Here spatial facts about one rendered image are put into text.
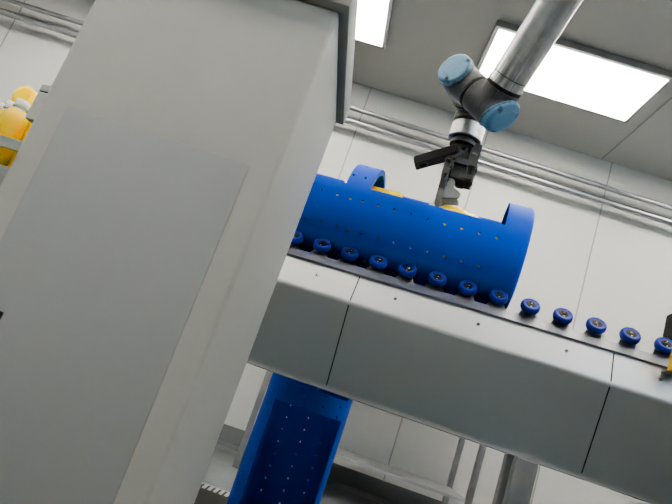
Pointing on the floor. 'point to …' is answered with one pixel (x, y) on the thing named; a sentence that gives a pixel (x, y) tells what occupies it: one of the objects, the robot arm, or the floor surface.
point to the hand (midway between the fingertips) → (435, 207)
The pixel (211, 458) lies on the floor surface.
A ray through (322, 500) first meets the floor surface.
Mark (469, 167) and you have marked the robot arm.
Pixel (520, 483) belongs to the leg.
